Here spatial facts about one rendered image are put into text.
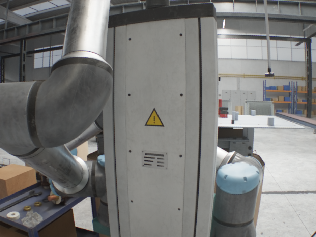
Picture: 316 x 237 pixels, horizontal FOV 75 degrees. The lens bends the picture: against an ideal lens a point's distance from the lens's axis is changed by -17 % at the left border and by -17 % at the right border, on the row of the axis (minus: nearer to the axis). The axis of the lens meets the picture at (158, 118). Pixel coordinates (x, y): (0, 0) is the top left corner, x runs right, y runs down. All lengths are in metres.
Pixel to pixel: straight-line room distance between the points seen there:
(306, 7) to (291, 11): 0.71
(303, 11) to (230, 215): 10.14
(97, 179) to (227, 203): 0.48
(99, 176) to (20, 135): 0.57
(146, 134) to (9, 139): 0.41
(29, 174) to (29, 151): 1.66
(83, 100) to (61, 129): 0.06
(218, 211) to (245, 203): 0.10
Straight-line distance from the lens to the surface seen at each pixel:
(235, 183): 0.78
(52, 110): 0.37
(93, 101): 0.39
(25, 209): 1.51
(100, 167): 0.94
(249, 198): 0.81
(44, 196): 1.70
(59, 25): 12.15
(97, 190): 0.95
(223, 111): 1.83
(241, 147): 1.56
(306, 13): 10.66
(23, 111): 0.39
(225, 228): 0.86
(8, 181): 1.99
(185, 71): 0.65
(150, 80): 0.68
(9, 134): 0.41
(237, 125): 1.39
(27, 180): 2.14
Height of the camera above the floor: 1.53
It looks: 6 degrees down
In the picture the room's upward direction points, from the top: straight up
